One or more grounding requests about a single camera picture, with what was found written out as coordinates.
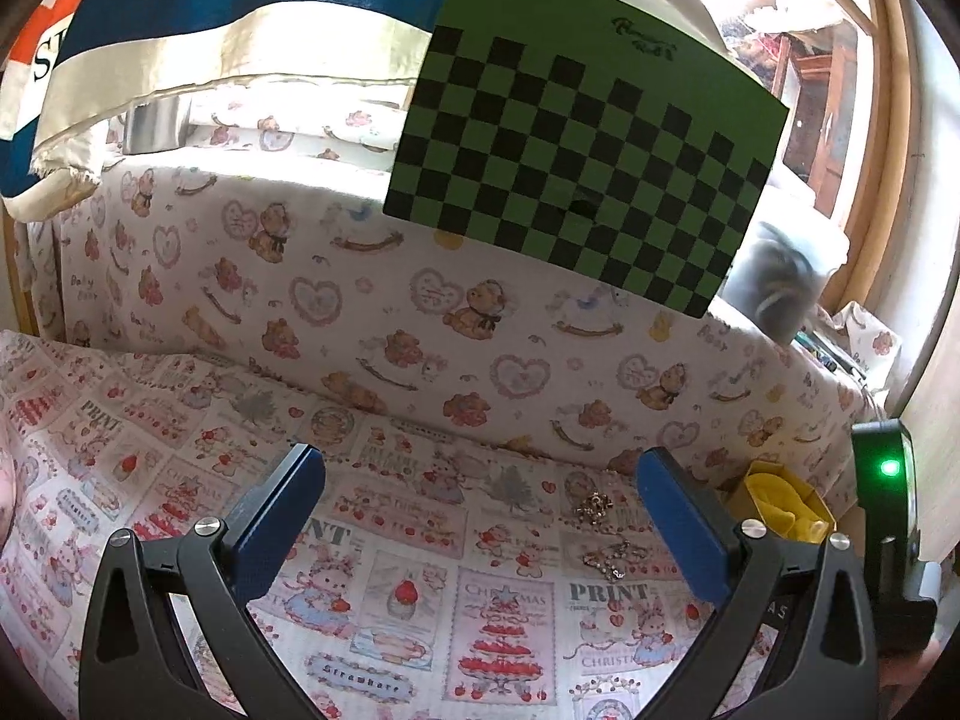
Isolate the yellow jewelry box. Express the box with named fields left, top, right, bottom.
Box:
left=723, top=460, right=838, bottom=543

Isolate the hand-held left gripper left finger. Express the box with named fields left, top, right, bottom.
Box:
left=78, top=443, right=327, bottom=720

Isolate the green checkered board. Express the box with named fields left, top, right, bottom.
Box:
left=382, top=0, right=791, bottom=317

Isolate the metal cup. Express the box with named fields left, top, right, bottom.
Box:
left=122, top=94, right=188, bottom=156

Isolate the gold jewelry piece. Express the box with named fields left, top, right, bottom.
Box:
left=574, top=490, right=617, bottom=527

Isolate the wooden cabinet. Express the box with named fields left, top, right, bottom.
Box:
left=765, top=19, right=860, bottom=220

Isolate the blue and white striped cloth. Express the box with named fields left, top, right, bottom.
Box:
left=0, top=0, right=706, bottom=220

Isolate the clear plastic container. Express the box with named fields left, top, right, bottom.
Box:
left=726, top=219, right=851, bottom=347

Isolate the silver chain bracelet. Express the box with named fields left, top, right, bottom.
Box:
left=583, top=542, right=646, bottom=583

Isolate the teddy bear print cloth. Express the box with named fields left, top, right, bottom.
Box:
left=15, top=79, right=901, bottom=500

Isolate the strawberry print tablecloth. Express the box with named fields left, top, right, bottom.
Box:
left=0, top=328, right=796, bottom=720

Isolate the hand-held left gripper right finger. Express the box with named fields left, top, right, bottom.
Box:
left=634, top=447, right=878, bottom=720

